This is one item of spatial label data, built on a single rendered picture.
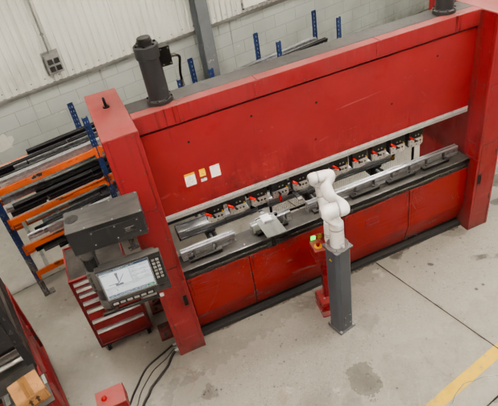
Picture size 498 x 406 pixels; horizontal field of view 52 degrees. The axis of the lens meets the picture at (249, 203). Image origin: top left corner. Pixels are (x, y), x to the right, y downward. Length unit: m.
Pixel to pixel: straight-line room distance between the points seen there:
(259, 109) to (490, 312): 2.78
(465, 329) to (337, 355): 1.15
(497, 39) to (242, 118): 2.23
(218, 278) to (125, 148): 1.61
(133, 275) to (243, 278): 1.37
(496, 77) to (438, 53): 0.59
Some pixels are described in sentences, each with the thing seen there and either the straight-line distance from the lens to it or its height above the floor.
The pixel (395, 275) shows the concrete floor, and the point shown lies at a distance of 5.35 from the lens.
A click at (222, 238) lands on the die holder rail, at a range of 4.46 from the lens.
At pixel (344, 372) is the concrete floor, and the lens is 4.62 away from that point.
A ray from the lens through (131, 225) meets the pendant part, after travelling 3.38.
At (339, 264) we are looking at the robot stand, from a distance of 4.20.
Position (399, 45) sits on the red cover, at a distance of 4.43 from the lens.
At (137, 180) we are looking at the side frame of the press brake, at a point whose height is 1.93.
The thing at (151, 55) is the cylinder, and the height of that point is 2.66.
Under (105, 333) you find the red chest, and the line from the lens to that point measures 5.02.
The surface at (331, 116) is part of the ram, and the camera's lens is 4.32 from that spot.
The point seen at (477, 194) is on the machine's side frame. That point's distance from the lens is 5.67.
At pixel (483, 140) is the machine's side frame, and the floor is 1.11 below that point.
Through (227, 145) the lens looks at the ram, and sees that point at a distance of 3.98.
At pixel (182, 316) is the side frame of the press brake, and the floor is 0.49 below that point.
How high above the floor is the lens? 3.84
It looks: 37 degrees down
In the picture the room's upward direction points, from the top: 11 degrees counter-clockwise
